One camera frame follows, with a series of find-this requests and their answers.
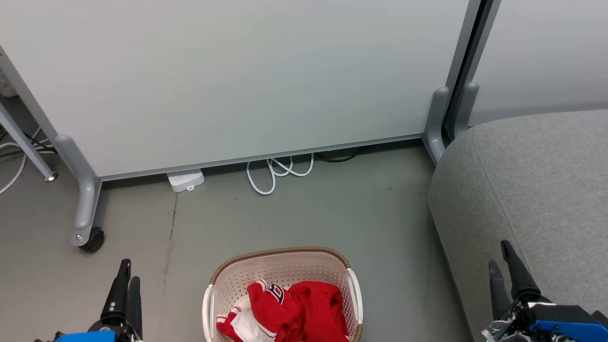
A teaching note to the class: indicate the red cloth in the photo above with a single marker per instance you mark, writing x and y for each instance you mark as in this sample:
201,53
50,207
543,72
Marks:
318,308

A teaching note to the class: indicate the white perforated laundry basket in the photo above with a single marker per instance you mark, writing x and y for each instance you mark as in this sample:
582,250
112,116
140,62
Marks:
280,266

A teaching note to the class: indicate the grey fabric sofa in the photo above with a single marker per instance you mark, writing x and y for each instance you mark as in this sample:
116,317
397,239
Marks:
536,190

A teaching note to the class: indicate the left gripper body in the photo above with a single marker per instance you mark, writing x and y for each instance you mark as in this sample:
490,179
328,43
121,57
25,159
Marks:
107,327

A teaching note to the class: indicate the grey table leg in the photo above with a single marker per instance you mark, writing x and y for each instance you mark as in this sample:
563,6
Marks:
23,142

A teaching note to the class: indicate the black caster wheel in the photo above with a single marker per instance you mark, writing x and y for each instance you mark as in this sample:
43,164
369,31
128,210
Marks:
93,240

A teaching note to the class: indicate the grey partition foot with caster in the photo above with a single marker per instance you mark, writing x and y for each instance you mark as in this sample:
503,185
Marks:
85,190

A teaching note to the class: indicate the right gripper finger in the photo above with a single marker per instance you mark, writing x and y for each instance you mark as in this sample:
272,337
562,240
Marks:
498,294
522,282

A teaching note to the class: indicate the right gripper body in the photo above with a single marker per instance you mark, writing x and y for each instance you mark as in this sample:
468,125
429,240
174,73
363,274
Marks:
560,318

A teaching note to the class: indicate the white partition panel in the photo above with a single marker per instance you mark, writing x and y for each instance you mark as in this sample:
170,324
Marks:
546,52
237,71

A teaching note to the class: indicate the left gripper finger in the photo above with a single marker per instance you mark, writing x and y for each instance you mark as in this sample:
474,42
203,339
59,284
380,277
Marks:
118,294
135,304

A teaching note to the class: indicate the red and white jersey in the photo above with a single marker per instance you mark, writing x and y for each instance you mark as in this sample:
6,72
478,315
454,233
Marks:
263,308

